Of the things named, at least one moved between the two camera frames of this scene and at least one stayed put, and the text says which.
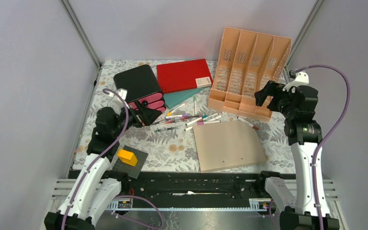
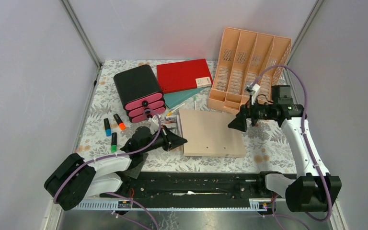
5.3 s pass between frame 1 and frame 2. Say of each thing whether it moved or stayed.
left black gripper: moved
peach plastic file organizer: stayed
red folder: stayed
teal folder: stayed
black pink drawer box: stayed
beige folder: moved
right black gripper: moved
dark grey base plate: stayed
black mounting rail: stayed
